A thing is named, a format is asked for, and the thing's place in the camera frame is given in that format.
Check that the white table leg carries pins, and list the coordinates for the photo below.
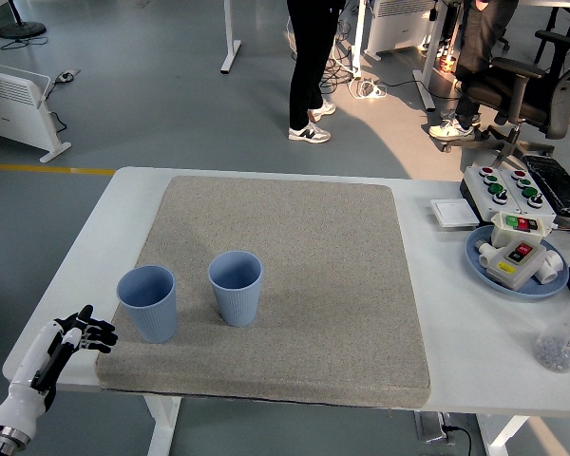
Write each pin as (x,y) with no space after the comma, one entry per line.
(164,427)
(501,434)

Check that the blue round plate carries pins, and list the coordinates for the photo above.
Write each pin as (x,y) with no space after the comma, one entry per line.
(475,271)

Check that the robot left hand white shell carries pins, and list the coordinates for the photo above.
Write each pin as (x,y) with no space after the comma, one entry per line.
(26,375)

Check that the standing person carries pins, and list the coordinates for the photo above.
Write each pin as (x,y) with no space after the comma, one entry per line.
(309,62)

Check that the person by office chair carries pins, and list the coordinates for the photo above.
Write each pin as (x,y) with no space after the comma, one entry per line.
(475,38)

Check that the white panel heater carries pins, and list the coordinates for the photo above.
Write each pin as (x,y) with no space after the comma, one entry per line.
(14,109)
(394,28)

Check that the white push-button control box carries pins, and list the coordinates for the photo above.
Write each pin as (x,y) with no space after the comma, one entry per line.
(482,195)
(541,190)

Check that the clear bottle red cap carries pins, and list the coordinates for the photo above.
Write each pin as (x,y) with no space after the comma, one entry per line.
(563,342)

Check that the blue ribbed plastic cup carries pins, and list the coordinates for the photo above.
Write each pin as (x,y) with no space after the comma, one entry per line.
(154,313)
(237,304)

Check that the white wall switch plate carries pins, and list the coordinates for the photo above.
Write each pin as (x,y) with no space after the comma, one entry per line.
(453,212)

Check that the grey-brown table mat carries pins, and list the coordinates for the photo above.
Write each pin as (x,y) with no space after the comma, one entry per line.
(313,285)

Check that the black office chair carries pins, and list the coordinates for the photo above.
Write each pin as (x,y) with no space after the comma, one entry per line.
(558,109)

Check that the white green-red button switch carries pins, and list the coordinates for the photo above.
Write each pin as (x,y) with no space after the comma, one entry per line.
(503,233)

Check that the white desk leg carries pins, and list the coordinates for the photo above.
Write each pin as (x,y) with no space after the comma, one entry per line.
(229,38)
(430,62)

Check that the grey red-black button switch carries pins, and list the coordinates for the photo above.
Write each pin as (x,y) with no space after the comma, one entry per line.
(515,271)

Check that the white floor power strip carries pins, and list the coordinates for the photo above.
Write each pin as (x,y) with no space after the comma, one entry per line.
(370,89)

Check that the white pipe fitting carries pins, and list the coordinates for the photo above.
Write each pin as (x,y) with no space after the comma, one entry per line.
(551,266)
(485,254)

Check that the grey floor socket plug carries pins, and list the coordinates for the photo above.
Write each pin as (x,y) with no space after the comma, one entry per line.
(67,75)

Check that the black fan stand base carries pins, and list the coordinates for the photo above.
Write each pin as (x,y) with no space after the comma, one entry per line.
(23,29)

